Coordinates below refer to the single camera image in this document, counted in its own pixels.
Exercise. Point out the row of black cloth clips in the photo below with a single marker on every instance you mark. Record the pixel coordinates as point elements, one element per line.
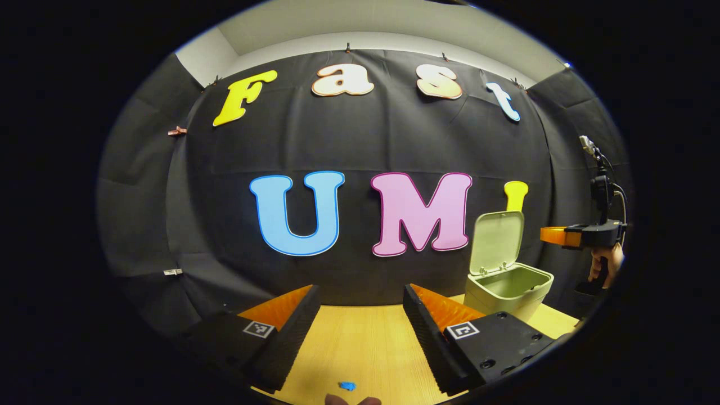
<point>348,46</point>

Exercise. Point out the copper cloth clip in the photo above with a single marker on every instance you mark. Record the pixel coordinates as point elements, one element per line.
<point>177,131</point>

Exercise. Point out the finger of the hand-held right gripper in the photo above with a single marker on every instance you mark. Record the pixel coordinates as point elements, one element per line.
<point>557,236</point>

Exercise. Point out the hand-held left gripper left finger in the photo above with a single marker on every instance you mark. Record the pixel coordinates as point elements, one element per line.
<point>289,343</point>

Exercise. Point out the wooden desktop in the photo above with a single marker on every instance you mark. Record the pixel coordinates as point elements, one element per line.
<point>360,343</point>

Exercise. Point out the black backdrop cloth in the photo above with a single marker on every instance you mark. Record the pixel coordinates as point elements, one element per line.
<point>225,225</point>

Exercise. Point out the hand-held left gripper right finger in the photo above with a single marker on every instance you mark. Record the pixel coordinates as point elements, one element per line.
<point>430,337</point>

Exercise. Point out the pale green garbage bin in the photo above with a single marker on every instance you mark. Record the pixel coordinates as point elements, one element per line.
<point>500,281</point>

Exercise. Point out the blue paper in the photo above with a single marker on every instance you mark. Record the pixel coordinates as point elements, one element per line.
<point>347,386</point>

